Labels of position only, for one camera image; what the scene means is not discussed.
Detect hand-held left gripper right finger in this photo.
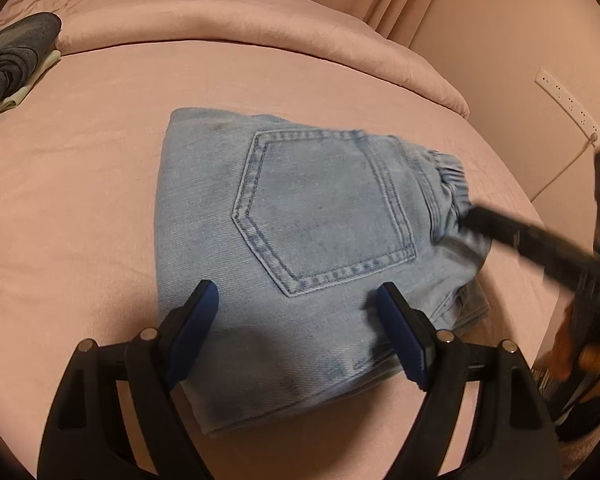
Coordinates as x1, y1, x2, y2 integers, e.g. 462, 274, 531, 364
376, 281, 566, 480

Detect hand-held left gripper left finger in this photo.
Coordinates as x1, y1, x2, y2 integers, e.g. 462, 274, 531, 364
36, 280, 220, 480

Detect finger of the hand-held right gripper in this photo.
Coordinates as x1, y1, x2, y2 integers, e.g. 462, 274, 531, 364
460, 207, 600, 283

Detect light blue denim pants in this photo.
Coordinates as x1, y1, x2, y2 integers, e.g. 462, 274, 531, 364
152, 106, 493, 438

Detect person's right hand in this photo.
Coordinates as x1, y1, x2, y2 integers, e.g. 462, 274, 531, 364
550, 305, 600, 386

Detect white power strip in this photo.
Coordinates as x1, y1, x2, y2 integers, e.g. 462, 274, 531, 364
535, 66, 600, 143

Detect pink bed sheet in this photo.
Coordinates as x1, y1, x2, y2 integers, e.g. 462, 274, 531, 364
0, 0, 571, 480

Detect pale green folded garment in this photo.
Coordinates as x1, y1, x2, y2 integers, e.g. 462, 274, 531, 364
0, 50, 62, 123

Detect pink duvet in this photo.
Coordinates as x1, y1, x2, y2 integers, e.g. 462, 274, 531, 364
55, 0, 471, 121

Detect dark grey folded garment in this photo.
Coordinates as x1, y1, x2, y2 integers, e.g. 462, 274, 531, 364
0, 11, 63, 111

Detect white power cable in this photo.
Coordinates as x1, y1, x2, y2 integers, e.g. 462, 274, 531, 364
530, 137, 598, 203

